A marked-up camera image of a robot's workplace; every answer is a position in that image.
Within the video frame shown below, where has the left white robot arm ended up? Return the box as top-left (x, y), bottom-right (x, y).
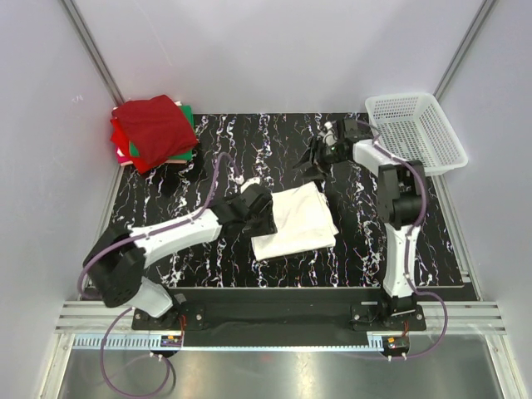
top-left (83, 182), bottom-right (277, 329)

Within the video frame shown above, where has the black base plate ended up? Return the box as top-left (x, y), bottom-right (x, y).
top-left (132, 288), bottom-right (426, 341)

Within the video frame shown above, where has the grey slotted cable duct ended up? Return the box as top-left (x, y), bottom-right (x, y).
top-left (72, 332), bottom-right (386, 352)

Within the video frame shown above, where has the pink folded t-shirt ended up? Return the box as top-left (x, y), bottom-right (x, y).
top-left (116, 150), bottom-right (131, 166)

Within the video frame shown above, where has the white printed t-shirt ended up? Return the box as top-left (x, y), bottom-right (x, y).
top-left (251, 182), bottom-right (338, 261)

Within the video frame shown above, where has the white plastic basket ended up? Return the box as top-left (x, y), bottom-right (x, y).
top-left (365, 92), bottom-right (468, 176)

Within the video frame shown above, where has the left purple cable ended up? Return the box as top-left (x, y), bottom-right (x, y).
top-left (76, 152), bottom-right (246, 394)

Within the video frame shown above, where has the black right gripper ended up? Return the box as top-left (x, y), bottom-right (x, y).
top-left (292, 136), bottom-right (347, 180)

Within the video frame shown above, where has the green folded t-shirt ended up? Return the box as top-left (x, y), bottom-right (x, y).
top-left (127, 102), bottom-right (197, 164)

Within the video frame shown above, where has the bright red folded t-shirt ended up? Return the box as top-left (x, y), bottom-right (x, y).
top-left (111, 119), bottom-right (131, 159)

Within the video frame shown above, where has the dark red folded t-shirt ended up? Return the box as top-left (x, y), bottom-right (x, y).
top-left (111, 95), bottom-right (199, 174)

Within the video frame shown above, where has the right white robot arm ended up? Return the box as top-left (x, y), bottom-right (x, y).
top-left (294, 119), bottom-right (428, 330)

